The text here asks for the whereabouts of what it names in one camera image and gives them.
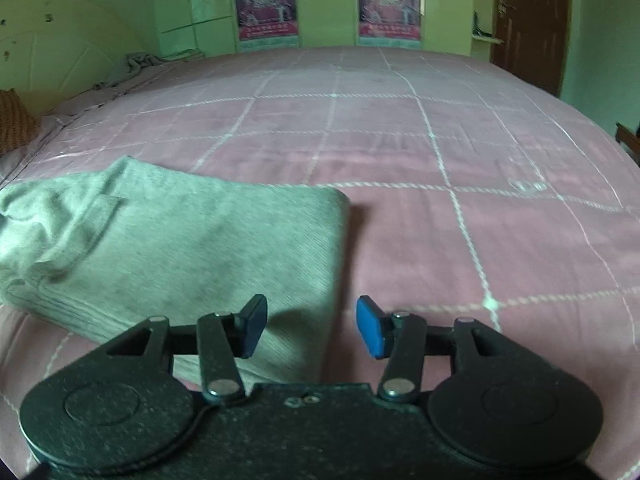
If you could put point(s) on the crumpled grey blanket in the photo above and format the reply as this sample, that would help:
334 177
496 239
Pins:
137 65

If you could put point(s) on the grey pants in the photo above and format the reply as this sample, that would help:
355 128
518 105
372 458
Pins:
165 245

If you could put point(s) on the orange patterned pillow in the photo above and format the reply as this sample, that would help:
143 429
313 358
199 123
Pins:
15 122

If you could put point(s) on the wooden chair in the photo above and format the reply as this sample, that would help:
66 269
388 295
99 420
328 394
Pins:
629 142

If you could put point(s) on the pink checked bed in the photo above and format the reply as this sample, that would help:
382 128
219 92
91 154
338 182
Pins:
425 185

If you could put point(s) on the cream headboard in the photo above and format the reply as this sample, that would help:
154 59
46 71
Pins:
70 45

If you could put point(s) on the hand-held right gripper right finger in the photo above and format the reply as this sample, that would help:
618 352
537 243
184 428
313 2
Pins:
370 331

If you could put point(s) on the pale green wardrobe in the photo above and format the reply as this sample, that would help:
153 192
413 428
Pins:
325 5

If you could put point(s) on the brown wooden door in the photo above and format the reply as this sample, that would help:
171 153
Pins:
532 20

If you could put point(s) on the pale corner shelf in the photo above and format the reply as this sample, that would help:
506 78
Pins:
485 40

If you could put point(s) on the red calendar poster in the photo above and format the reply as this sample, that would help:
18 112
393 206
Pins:
389 7
265 7

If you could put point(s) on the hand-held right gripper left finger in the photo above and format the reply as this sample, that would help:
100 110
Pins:
252 327

